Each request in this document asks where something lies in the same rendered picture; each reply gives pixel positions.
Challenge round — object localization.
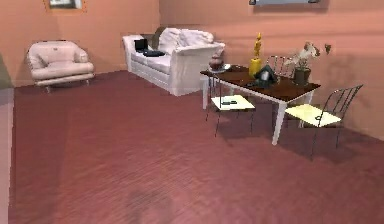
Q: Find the black laptop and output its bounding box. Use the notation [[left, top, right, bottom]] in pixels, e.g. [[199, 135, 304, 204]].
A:
[[133, 38, 166, 58]]

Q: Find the potted plant with white flowers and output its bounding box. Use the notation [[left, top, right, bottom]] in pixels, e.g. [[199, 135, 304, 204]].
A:
[[285, 41, 332, 87]]

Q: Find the white sofa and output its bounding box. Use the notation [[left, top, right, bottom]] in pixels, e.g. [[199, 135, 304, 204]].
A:
[[121, 27, 226, 98]]

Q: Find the framed picture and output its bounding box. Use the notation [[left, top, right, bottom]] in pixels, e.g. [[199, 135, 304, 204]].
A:
[[43, 0, 88, 14]]

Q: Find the dark green house-shaped object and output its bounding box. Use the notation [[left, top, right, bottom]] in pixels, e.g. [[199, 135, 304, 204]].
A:
[[253, 64, 279, 89]]

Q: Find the white armchair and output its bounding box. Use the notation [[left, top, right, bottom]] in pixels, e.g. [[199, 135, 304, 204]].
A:
[[25, 40, 96, 94]]

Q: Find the grey window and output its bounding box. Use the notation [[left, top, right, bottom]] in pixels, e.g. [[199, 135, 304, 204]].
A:
[[248, 0, 322, 7]]

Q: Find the small white round side table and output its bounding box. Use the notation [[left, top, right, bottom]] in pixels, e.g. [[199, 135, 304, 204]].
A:
[[201, 63, 232, 110]]

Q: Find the brown cushion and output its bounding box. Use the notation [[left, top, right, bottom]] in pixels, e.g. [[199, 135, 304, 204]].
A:
[[141, 26, 168, 50]]

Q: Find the dark wood white-legged table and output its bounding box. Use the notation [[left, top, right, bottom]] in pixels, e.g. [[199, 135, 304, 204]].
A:
[[199, 64, 322, 147]]

